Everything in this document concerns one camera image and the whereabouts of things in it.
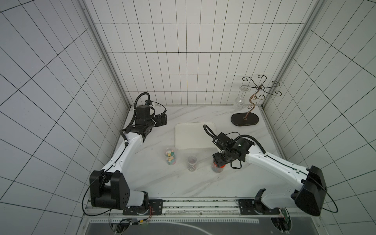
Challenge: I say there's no white plastic tray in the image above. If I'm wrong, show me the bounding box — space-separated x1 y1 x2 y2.
174 122 216 150

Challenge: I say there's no aluminium mounting rail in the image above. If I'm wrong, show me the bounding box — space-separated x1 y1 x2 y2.
77 197 311 220

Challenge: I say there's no copper wine glass rack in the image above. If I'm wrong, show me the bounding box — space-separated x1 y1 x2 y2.
231 74 282 127

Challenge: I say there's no jar of small dark candies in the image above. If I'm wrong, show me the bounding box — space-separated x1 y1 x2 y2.
187 156 197 171

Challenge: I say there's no clear lollipop jar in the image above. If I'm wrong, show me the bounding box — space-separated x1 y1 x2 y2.
211 161 225 173

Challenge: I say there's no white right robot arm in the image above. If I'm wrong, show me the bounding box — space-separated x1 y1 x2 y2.
203 124 327 216

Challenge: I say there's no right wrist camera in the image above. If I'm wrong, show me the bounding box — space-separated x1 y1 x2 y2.
212 132 233 145

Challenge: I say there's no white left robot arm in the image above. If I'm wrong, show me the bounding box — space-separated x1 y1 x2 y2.
88 92 167 211

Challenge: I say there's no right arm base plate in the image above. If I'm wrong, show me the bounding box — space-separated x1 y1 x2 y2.
238 189 280 215

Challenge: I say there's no jar of pastel candies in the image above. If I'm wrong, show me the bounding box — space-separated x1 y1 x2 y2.
164 148 176 165

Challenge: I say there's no clear hanging wine glass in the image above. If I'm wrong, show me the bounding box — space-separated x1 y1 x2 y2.
233 85 250 111

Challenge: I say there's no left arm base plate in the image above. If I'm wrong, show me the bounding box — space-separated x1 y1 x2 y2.
122 199 164 216

